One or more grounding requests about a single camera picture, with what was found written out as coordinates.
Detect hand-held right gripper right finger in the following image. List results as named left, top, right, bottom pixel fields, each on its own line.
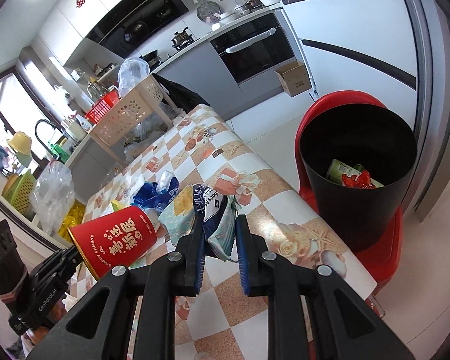
left=234, top=214, right=417, bottom=360

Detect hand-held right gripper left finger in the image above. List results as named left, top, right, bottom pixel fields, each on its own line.
left=22, top=210, right=207, bottom=360

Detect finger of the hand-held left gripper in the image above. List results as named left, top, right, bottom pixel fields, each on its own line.
left=32, top=247, right=84, bottom=282

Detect blue and silver snack packet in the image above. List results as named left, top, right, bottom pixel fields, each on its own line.
left=193, top=184, right=242, bottom=263

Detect pale teal snack packet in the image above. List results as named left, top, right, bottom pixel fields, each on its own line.
left=158, top=188, right=199, bottom=246

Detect red and gold paper cup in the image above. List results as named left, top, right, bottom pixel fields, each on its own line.
left=67, top=205, right=159, bottom=281

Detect blue plastic bag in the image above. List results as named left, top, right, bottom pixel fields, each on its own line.
left=132, top=175, right=181, bottom=214

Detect black trash bin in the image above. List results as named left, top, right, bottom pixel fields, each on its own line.
left=299, top=103, right=417, bottom=253

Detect white bottle green label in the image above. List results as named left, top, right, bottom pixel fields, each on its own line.
left=326, top=158, right=364, bottom=181

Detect red dotted wrapper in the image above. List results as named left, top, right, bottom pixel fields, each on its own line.
left=341, top=170, right=372, bottom=189

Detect gold foil bag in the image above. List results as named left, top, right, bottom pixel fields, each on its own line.
left=58, top=200, right=87, bottom=241

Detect checkered patterned tablecloth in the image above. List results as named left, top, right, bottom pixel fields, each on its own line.
left=60, top=104, right=377, bottom=360

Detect large clear plastic bag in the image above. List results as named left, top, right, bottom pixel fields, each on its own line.
left=32, top=161, right=76, bottom=235

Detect yellow-green plastic basket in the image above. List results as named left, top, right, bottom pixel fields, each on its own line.
left=2, top=169, right=36, bottom=216

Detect yellow bowl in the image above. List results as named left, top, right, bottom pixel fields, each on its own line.
left=6, top=131, right=32, bottom=156

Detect clear plastic bags on seat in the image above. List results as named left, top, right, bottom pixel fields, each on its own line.
left=124, top=116, right=181, bottom=162

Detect black kitchen faucet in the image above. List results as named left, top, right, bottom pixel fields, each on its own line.
left=35, top=119, right=70, bottom=164

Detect white spray bottle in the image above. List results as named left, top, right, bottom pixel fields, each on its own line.
left=74, top=110, right=91, bottom=130

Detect red plastic stool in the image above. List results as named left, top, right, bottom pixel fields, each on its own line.
left=294, top=91, right=404, bottom=282

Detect red plastic basket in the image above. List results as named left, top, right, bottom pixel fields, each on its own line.
left=84, top=91, right=120, bottom=124

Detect beige plastic chair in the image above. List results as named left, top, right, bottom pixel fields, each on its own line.
left=89, top=82, right=175, bottom=166

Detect black garment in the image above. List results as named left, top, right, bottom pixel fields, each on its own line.
left=152, top=73, right=211, bottom=115

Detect cardboard box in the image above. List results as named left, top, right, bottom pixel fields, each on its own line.
left=274, top=60, right=313, bottom=98

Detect spice rack shelf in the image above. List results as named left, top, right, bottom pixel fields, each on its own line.
left=86, top=62, right=122, bottom=94

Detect clear bag on counter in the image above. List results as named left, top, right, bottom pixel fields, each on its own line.
left=118, top=57, right=151, bottom=98

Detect black built-in oven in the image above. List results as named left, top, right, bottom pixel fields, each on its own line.
left=209, top=12, right=297, bottom=85

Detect white kitchen counter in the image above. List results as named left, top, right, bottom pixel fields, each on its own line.
left=65, top=2, right=286, bottom=166

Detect black range hood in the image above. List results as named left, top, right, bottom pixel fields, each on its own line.
left=85, top=0, right=190, bottom=59

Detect round grey steamer rack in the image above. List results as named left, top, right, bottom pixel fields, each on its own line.
left=196, top=1, right=221, bottom=21

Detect white refrigerator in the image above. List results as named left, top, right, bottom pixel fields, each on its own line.
left=259, top=0, right=436, bottom=94

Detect white wall cabinets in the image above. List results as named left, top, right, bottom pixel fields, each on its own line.
left=37, top=0, right=162, bottom=72

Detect grey sliding door frame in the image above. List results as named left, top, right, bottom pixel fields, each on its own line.
left=392, top=0, right=450, bottom=214

